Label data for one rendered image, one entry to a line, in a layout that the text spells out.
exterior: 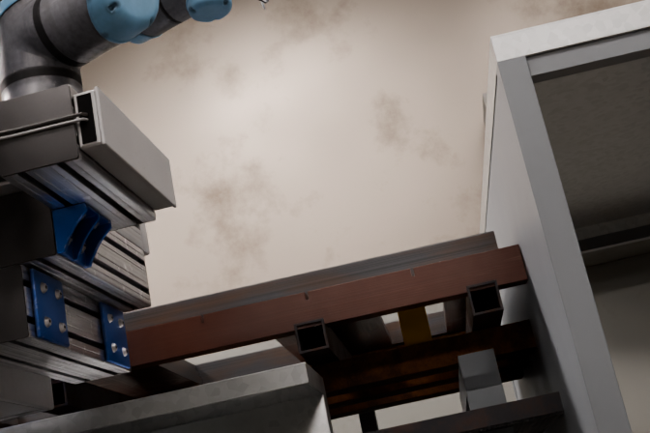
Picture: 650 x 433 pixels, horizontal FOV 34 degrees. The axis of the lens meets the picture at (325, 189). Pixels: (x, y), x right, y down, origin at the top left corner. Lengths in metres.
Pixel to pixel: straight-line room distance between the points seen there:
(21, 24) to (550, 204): 0.78
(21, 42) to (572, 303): 0.84
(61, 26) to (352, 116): 3.55
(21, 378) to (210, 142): 3.69
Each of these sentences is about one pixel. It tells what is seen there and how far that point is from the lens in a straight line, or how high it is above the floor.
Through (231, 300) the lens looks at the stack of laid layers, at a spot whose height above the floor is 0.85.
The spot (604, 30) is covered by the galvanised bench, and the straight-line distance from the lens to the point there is 1.52.
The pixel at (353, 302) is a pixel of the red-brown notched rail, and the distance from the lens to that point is 1.74.
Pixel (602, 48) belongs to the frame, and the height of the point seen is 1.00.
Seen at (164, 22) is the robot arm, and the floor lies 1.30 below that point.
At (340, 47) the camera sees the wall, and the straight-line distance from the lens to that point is 5.12.
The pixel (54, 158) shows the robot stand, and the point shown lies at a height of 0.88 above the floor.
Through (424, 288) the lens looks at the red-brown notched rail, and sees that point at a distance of 1.74.
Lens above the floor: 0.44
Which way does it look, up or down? 18 degrees up
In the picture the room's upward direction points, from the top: 12 degrees counter-clockwise
